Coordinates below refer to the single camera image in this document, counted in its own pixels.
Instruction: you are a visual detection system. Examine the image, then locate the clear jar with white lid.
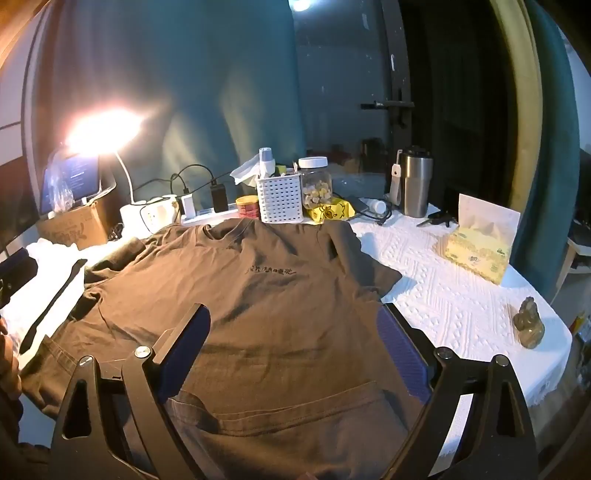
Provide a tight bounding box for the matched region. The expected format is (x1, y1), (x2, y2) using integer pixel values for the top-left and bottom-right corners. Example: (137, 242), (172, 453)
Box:
(298, 157), (334, 211)

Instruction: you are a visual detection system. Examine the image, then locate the white power strip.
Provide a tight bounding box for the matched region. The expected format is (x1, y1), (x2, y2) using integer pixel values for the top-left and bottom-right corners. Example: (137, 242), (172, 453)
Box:
(180, 208), (242, 225)

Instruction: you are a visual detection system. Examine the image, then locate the cardboard box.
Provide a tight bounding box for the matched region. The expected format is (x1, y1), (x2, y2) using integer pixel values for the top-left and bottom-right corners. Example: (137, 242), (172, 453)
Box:
(37, 191), (118, 251)

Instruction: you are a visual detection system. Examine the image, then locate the white perforated basket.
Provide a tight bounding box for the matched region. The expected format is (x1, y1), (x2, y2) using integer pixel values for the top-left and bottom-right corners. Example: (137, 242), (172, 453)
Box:
(256, 173), (304, 224)

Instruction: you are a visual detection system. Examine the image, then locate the steel tumbler with strap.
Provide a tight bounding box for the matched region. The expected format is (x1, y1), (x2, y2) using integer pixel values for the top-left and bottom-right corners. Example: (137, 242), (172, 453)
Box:
(390, 145), (437, 219)

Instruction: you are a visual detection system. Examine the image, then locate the pale green door frame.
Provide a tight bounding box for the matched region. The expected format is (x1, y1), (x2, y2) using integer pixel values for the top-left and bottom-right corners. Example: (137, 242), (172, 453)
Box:
(489, 0), (546, 211)

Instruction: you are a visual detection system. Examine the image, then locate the yellow snack packet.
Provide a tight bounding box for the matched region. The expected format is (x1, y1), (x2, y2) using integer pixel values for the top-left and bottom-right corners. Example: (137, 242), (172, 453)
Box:
(307, 196), (356, 225)

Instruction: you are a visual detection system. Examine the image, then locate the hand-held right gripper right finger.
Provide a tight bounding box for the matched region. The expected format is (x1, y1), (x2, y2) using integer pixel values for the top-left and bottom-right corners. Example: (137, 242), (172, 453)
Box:
(376, 302), (541, 480)

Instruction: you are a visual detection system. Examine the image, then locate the laptop screen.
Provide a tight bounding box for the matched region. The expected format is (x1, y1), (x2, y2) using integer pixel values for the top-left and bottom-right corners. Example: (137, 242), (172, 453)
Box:
(39, 154), (116, 215)

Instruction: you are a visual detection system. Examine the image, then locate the brown t-shirt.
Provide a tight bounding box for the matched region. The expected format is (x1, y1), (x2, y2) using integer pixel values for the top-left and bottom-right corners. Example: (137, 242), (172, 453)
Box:
(21, 217), (428, 480)

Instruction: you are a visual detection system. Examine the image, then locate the crumpled clear plastic bag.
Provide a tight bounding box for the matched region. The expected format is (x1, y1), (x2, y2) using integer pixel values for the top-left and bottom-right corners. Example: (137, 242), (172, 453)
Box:
(229, 154), (262, 188)

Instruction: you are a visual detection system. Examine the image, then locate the white desk lamp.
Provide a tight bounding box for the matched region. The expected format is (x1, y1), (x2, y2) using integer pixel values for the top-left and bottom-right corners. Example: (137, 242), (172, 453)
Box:
(65, 107), (160, 238)

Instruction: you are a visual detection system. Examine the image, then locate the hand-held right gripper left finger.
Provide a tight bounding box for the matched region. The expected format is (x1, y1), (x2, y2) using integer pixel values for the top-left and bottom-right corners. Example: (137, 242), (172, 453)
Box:
(48, 302), (213, 480)

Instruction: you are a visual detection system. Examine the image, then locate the red tin can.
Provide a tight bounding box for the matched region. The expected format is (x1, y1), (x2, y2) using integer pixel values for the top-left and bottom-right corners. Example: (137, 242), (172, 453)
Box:
(235, 195), (260, 220)

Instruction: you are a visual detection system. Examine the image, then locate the black charger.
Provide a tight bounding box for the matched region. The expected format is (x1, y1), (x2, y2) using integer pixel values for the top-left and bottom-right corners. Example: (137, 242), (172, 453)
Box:
(210, 184), (230, 213)

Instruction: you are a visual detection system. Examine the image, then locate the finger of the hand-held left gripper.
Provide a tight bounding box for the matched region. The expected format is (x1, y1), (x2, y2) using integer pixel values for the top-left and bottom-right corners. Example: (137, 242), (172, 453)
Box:
(19, 258), (88, 355)

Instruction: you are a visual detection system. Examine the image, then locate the black usb cable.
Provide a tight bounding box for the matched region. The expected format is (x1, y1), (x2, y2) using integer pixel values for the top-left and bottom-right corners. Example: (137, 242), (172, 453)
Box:
(332, 189), (400, 227)

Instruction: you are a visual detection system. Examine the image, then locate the clear plastic wrapper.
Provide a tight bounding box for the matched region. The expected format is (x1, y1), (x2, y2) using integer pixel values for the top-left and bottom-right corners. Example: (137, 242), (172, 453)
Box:
(44, 145), (77, 216)

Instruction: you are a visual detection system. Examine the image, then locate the bunch of keys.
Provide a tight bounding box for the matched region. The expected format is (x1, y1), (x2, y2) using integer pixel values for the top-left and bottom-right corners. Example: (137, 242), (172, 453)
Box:
(417, 210), (458, 229)

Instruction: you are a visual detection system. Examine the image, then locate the black charger cable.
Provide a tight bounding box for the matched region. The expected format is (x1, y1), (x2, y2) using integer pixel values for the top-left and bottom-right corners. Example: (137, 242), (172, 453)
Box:
(134, 164), (219, 204)

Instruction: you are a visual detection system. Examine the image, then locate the person's left hand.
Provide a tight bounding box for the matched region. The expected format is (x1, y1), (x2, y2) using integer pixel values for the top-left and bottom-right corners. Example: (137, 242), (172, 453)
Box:
(0, 316), (20, 398)

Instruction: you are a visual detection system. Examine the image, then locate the yellow tissue box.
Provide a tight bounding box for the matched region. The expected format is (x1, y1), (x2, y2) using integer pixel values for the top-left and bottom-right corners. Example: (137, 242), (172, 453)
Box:
(434, 194), (522, 285)

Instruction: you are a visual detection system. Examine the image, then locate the black door handle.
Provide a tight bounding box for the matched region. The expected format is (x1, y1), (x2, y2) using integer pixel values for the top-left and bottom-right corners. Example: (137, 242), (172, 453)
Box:
(360, 88), (414, 128)

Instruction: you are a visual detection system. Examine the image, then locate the wooden stool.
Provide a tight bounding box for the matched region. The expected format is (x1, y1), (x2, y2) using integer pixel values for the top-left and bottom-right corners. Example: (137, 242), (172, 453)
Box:
(556, 222), (591, 302)

